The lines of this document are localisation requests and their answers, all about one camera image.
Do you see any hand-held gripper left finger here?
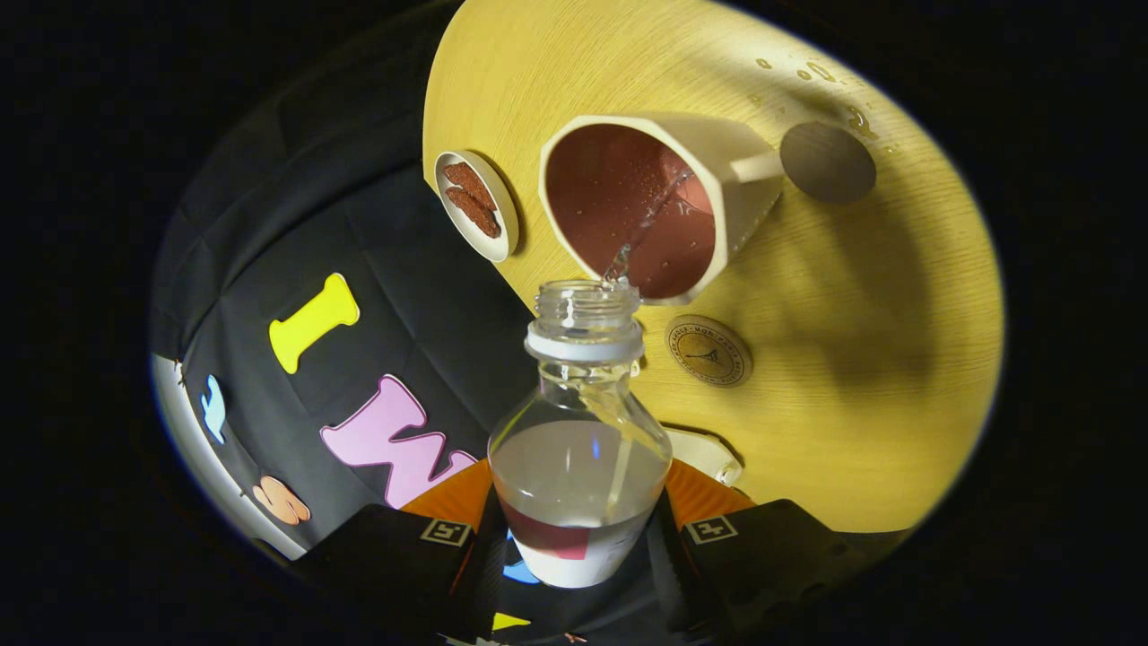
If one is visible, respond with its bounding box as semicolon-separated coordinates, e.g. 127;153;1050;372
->
287;459;509;642

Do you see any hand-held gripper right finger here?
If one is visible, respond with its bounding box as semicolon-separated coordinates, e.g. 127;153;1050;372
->
646;459;875;642

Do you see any clear juice bottle red label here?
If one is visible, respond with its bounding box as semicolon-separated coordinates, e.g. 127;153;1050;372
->
489;280;674;589

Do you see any round wooden coaster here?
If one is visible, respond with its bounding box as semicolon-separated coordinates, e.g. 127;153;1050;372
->
665;314;754;388

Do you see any cream cup brown inside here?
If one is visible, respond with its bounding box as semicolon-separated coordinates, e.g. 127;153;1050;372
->
538;113;877;306

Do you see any white divided seed dish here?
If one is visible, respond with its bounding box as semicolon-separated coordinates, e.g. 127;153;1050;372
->
664;427;744;487

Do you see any wooden table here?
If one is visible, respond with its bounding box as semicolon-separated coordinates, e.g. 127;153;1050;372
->
422;0;1005;535

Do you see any black backdrop cloth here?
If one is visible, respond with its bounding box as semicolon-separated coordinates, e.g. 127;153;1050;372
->
148;0;683;646

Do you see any red sausage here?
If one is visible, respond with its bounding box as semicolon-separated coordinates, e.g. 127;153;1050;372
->
442;162;497;213
446;187;501;240

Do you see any white round plate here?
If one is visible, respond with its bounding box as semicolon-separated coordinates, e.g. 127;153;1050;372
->
434;150;520;263

